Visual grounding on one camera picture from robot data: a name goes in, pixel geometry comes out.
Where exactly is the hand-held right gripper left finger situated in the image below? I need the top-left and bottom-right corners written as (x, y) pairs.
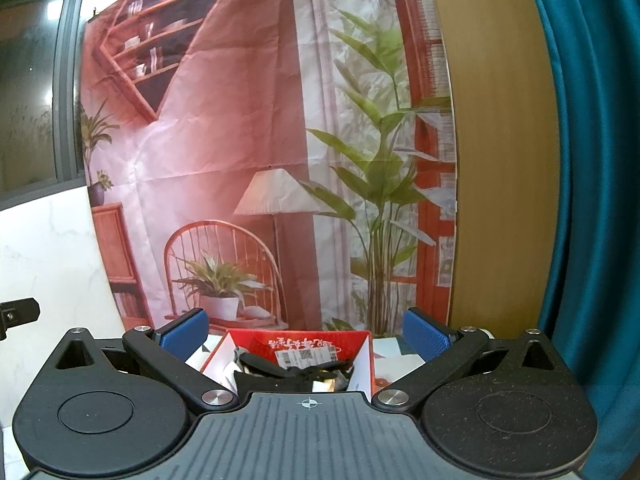
top-left (52, 307), bottom-right (240, 409)

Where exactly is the red cardboard box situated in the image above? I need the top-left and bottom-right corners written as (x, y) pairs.
top-left (200, 329), bottom-right (376, 397)

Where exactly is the printed room scene wall cloth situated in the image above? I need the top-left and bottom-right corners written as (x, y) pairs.
top-left (80, 0), bottom-right (458, 342)

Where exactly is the dark glass window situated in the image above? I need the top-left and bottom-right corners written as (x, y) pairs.
top-left (0, 0), bottom-right (101, 212)

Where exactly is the teal curtain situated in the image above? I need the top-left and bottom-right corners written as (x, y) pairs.
top-left (517, 0), bottom-right (640, 480)

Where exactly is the black cloth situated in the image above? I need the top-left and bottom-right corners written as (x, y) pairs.
top-left (235, 352), bottom-right (356, 397)

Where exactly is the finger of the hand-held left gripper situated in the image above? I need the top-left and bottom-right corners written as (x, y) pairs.
top-left (0, 297), bottom-right (41, 341)

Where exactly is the yellow wooden panel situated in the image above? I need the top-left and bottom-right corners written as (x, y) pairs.
top-left (425, 0), bottom-right (571, 342)

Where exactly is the patterned white tablecloth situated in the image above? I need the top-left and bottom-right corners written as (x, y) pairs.
top-left (185, 324), bottom-right (496, 402)

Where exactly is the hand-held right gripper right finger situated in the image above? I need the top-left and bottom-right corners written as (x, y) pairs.
top-left (371, 307), bottom-right (576, 409)

